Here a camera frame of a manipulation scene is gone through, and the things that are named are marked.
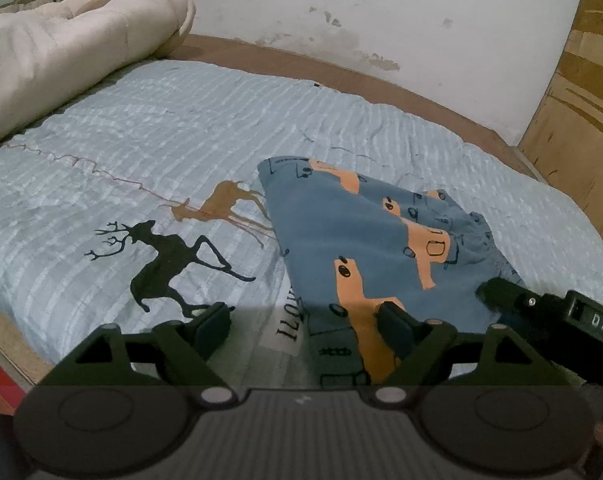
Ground blue orange patterned pants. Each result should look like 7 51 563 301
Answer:
258 156 522 388

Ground light blue bed quilt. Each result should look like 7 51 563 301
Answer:
0 61 603 387

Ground wooden wardrobe panel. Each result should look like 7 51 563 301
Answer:
519 0 603 240

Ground rolled cream comforter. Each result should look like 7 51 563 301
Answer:
0 0 195 141

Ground brown bed frame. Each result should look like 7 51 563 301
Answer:
0 35 541 390

